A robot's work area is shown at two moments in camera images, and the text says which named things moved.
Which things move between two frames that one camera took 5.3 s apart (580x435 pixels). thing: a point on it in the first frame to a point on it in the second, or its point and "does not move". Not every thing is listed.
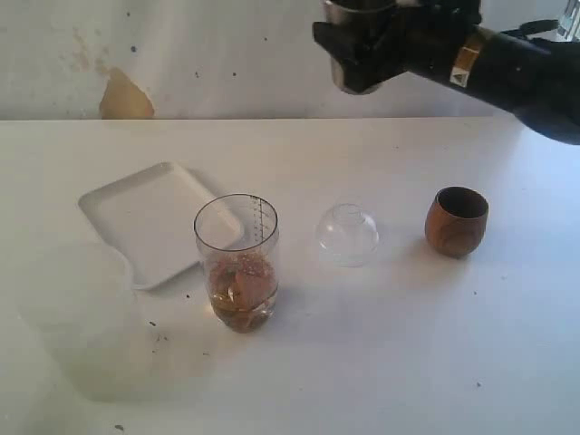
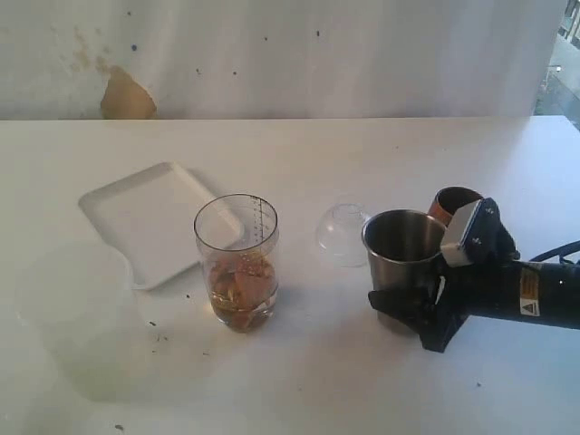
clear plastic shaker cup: (237, 236) does not move
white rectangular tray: (149, 214) does not move
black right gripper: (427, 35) to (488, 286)
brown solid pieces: (243, 285) does not move
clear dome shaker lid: (347, 235) does not move
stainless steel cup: (371, 14) to (404, 247)
